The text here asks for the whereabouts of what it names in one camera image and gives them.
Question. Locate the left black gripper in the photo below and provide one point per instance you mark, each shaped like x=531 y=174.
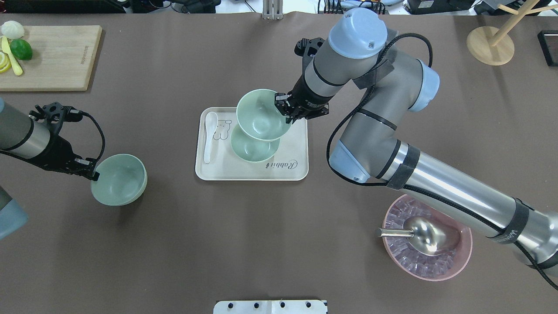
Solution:
x=55 y=151

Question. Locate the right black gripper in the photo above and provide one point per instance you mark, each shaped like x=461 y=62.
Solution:
x=307 y=98

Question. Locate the green bowl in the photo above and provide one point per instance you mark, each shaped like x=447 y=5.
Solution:
x=250 y=149
x=258 y=116
x=122 y=180

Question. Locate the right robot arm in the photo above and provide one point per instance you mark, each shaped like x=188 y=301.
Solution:
x=395 y=72

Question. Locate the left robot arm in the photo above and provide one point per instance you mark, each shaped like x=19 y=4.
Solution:
x=16 y=129

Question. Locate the green bowl on tray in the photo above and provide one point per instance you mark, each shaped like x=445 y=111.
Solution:
x=250 y=149

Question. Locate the cream rabbit serving tray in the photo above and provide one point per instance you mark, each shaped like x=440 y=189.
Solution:
x=290 y=162

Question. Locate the white ceramic soup spoon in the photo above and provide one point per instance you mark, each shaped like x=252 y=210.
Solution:
x=210 y=124

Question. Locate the wooden cutting board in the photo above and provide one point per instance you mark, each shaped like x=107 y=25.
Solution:
x=63 y=58

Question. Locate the lemon slice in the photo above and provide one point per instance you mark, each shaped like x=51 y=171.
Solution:
x=5 y=63

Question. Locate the green lime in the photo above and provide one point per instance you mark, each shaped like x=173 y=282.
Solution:
x=21 y=49

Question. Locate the yellow plastic knife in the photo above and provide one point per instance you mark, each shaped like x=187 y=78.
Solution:
x=17 y=69

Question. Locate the white garlic bulb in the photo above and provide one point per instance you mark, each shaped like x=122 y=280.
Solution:
x=12 y=29

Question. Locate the pink bowl with ice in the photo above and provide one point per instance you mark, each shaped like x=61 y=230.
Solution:
x=431 y=268

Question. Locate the metal ice scoop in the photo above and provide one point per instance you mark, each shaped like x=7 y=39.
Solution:
x=427 y=236

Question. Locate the wooden cup tree stand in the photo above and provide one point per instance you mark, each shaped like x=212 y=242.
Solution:
x=493 y=46

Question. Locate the black tray with glasses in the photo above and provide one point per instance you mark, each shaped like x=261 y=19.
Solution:
x=548 y=41

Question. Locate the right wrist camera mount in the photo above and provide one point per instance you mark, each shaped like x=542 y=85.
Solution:
x=307 y=48

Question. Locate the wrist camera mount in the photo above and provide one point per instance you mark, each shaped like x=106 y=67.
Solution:
x=55 y=114
x=307 y=48

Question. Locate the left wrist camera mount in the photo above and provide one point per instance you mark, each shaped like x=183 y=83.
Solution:
x=55 y=114

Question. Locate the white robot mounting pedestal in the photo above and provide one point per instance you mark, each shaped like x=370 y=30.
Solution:
x=271 y=307

